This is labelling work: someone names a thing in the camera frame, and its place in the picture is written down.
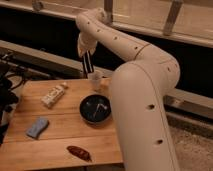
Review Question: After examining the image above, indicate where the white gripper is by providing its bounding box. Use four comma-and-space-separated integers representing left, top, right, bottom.
77, 33, 97, 58

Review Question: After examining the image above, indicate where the white small bottle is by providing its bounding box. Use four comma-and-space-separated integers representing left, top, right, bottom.
41, 82, 68, 108

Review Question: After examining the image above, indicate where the black white striped eraser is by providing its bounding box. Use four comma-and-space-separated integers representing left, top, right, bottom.
82, 51, 94, 77

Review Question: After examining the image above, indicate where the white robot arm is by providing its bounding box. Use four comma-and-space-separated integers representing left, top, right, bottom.
76, 8, 180, 171

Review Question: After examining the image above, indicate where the dark blue bowl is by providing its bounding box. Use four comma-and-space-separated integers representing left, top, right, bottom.
79, 94, 111, 124

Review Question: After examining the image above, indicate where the blue sponge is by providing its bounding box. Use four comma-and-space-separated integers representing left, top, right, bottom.
26, 117, 49, 139

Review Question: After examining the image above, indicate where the black equipment with cables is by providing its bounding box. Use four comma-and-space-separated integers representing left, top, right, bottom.
0, 52, 25, 146

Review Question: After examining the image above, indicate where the metal rail frame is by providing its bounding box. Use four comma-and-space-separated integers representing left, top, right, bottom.
0, 0, 213, 48

